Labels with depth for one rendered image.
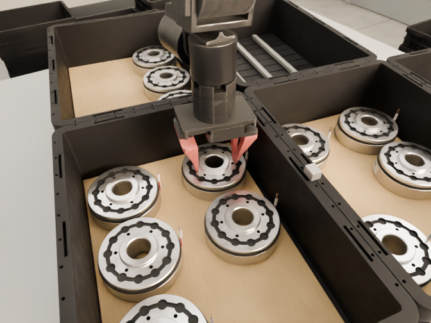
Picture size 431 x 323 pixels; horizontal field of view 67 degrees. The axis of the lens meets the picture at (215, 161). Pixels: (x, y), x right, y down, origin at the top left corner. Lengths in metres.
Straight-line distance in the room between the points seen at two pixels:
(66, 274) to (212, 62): 0.27
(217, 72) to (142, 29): 0.52
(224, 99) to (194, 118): 0.05
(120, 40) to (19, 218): 0.47
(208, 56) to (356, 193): 0.32
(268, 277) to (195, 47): 0.29
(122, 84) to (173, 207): 0.38
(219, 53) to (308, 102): 0.30
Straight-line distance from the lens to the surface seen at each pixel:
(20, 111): 1.05
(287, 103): 0.62
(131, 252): 0.45
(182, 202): 0.51
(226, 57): 0.39
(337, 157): 0.61
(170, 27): 0.45
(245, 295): 0.43
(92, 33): 0.88
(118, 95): 0.76
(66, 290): 0.35
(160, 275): 0.41
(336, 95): 0.68
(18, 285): 0.66
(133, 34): 0.89
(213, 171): 0.50
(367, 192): 0.57
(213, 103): 0.41
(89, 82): 0.82
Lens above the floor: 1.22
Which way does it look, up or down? 44 degrees down
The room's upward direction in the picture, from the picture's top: straight up
